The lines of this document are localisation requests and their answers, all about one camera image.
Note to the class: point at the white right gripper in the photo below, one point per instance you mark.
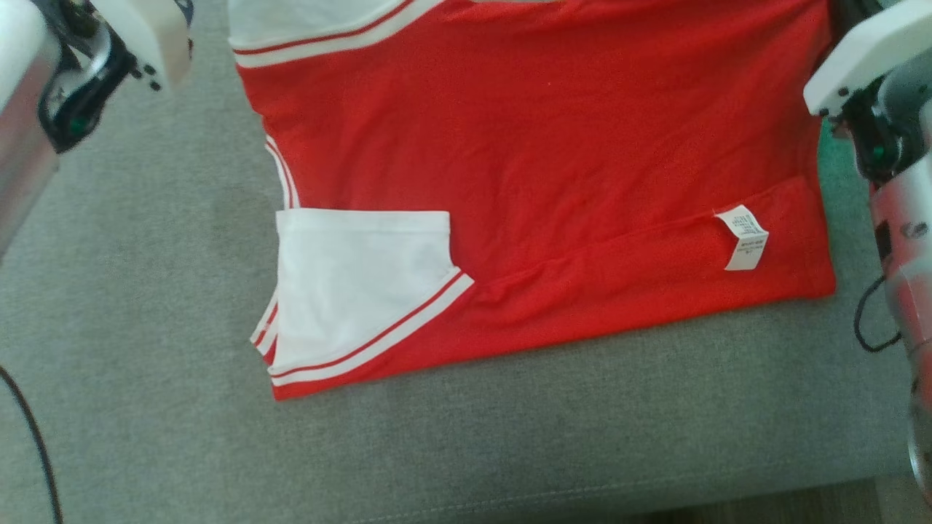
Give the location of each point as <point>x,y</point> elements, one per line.
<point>866,51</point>

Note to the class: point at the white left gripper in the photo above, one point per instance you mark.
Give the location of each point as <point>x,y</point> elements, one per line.
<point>156,36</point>

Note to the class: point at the red white jersey shirt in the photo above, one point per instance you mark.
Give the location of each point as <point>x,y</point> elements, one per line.
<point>546,145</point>

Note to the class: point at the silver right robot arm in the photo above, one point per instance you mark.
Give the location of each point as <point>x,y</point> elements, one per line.
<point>910,240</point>

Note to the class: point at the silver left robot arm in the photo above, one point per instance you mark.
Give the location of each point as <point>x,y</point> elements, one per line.
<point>22,109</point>

